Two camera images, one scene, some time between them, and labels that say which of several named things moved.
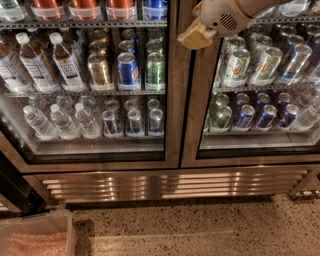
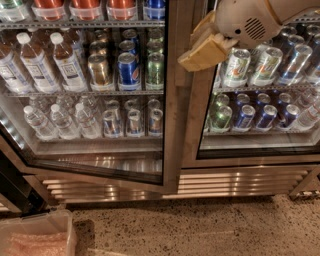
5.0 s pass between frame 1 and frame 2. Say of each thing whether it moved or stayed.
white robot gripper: moved
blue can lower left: stayed
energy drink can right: stayed
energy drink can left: stayed
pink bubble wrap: stayed
